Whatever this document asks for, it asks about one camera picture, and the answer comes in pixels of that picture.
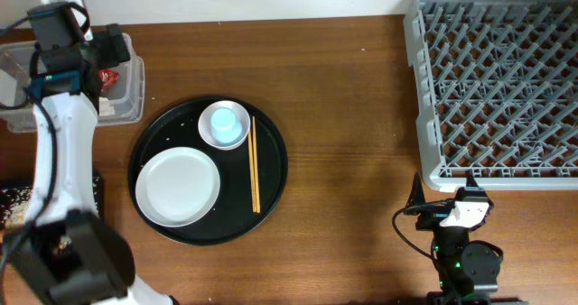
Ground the red snack wrapper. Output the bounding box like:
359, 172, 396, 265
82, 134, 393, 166
98, 69, 119, 92

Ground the white tissue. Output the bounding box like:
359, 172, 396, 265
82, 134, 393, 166
98, 97, 116, 117

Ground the white bowl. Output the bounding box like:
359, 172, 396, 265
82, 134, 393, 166
198, 100, 251, 151

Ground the light blue cup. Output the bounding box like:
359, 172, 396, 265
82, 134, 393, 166
210, 107, 242, 144

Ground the white plate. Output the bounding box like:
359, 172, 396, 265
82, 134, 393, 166
135, 147, 220, 227

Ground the wooden chopstick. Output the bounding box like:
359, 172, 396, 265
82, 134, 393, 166
250, 116, 261, 213
247, 129, 258, 213

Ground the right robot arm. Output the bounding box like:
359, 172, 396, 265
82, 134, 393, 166
392, 173, 523, 305

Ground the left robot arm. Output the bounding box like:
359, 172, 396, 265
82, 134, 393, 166
3, 23, 176, 304

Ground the grey dishwasher rack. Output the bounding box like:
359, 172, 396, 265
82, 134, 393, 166
404, 0, 577, 192

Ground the black waste bin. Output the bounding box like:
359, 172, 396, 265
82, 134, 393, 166
1, 169, 105, 230

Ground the clear plastic bin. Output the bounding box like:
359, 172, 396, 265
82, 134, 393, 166
1, 32, 145, 134

